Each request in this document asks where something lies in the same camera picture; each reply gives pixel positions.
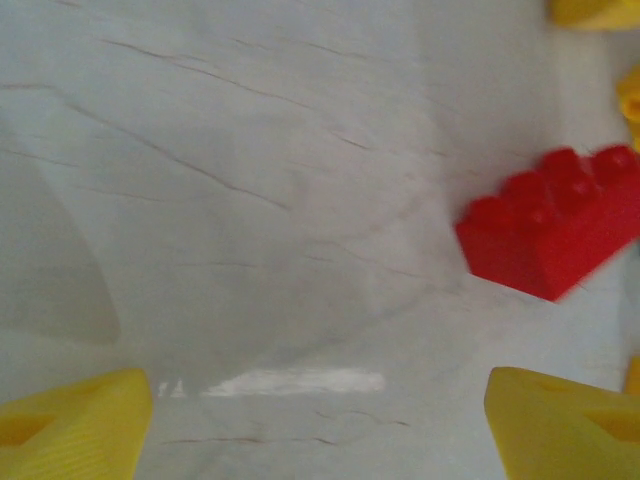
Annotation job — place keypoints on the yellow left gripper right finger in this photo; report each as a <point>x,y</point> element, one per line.
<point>560,430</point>

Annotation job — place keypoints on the red lego brick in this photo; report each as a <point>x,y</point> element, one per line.
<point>540,240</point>

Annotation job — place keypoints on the yellow lego brick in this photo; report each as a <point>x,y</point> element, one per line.
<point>595,12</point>
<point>634,375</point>
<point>631,100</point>

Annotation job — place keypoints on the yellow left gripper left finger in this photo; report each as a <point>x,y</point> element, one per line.
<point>70,430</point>

